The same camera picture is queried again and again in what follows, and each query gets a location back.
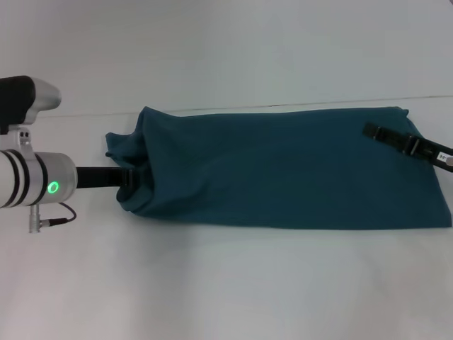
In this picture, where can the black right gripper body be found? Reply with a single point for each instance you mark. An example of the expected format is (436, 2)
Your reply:
(433, 152)

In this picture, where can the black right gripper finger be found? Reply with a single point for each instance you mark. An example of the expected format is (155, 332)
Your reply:
(389, 136)

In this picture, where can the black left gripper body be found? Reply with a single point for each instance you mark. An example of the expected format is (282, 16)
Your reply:
(99, 178)

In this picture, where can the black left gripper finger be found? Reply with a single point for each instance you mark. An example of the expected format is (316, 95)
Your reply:
(127, 183)
(129, 173)

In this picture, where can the teal FREE print t-shirt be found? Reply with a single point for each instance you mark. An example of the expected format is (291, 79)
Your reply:
(283, 170)

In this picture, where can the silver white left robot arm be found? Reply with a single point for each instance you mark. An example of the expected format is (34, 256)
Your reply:
(35, 178)

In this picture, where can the small silver wrist stud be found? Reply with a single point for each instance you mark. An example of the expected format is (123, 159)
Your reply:
(450, 162)

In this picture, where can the silver left camera mount bracket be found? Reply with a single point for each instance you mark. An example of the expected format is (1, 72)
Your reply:
(16, 140)

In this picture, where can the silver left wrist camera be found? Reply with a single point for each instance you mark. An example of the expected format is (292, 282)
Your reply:
(21, 102)

